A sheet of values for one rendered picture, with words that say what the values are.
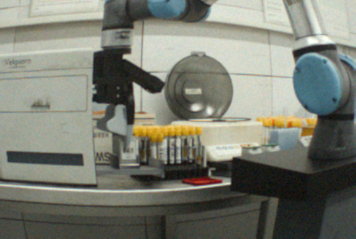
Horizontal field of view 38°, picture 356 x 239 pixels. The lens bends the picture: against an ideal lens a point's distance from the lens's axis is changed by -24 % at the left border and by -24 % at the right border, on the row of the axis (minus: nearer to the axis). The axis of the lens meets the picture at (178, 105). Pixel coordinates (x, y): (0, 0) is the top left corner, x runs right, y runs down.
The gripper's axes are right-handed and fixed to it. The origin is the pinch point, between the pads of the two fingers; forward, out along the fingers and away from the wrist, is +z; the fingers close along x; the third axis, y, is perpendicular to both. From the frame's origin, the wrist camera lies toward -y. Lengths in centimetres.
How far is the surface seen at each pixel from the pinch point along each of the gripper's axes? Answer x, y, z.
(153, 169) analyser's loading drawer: 3.1, -5.4, 5.7
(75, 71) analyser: 4.4, 13.6, -15.3
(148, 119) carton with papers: -25.1, -18.0, -3.6
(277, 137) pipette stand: -6.2, -46.7, 1.6
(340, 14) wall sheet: -58, -137, -51
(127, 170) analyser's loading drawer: 3.2, 0.9, 5.8
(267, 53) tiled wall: -59, -82, -25
